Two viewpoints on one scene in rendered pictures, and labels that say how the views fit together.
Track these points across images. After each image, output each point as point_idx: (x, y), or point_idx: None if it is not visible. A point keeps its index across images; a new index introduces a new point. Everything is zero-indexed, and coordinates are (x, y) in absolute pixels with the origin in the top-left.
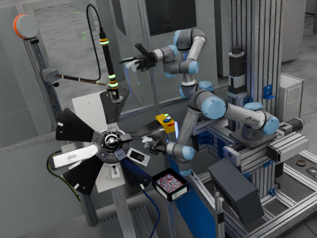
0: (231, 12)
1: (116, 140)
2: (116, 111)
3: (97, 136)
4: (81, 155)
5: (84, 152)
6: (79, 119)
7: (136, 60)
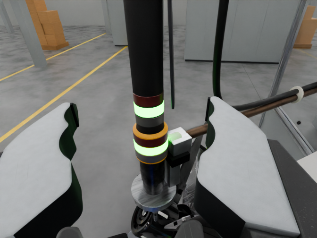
0: None
1: (140, 222)
2: None
3: None
4: (187, 181)
5: (190, 184)
6: (195, 140)
7: (4, 193)
